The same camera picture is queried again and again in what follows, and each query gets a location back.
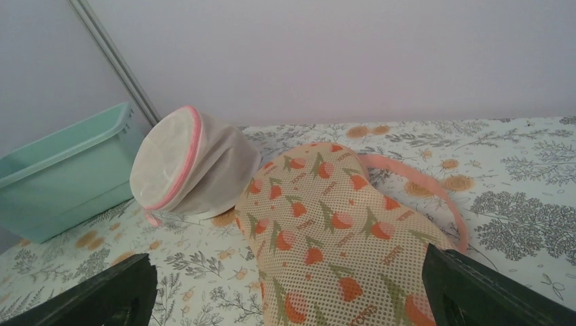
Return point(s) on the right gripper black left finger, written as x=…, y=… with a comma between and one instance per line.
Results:
x=124, y=294

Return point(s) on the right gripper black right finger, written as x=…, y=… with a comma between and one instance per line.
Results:
x=462, y=291

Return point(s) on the mint green plastic bin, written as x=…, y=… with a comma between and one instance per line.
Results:
x=67, y=177

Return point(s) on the floral mesh bra laundry bag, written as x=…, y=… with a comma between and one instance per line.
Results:
x=330, y=248

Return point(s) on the pink-trimmed white cylindrical laundry bag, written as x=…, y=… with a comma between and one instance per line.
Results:
x=193, y=164

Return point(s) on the floral patterned table cloth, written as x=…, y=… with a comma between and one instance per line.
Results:
x=512, y=179

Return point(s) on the aluminium frame post left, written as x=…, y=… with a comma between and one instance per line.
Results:
x=117, y=62

